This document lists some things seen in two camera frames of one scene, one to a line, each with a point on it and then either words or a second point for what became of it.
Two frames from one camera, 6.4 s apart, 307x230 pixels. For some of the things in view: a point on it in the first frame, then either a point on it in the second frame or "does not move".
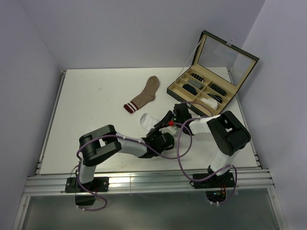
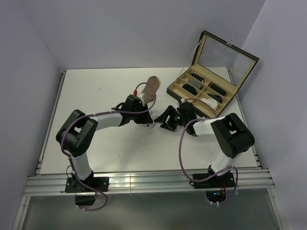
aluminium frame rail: [148, 182] does not move
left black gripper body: [155, 134] to [137, 117]
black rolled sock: [218, 89] does not move
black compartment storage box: [218, 67] does not move
